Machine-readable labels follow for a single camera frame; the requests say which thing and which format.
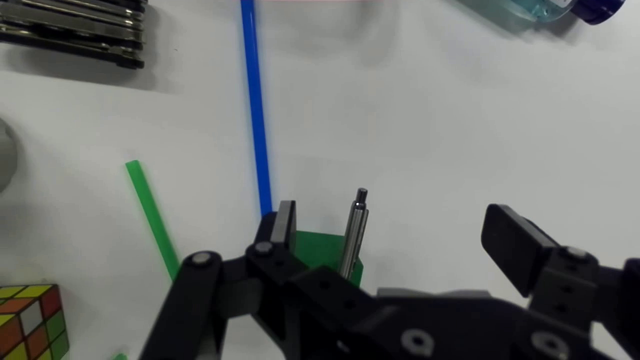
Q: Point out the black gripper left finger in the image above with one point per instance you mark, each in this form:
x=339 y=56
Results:
x=201 y=301

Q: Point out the green plastic stick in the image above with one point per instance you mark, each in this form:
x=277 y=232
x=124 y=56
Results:
x=120 y=356
x=155 y=220

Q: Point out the multicoloured puzzle cube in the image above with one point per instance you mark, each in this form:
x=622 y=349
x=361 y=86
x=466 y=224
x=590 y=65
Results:
x=30 y=322

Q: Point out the black folding multi-tool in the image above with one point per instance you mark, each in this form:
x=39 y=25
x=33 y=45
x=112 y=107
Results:
x=73 y=31

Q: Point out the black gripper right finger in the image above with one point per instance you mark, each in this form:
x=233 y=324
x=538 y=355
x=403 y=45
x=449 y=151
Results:
x=526 y=252

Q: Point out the green cube block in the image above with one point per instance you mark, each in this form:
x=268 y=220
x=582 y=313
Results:
x=320 y=250

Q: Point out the teal mouthwash bottle blue cap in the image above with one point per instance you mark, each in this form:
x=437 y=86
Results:
x=532 y=11

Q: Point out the stainless steel bottle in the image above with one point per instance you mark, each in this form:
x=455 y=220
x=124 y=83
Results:
x=6 y=156

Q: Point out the blue plastic stick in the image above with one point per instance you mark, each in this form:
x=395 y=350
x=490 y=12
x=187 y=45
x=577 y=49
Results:
x=256 y=101

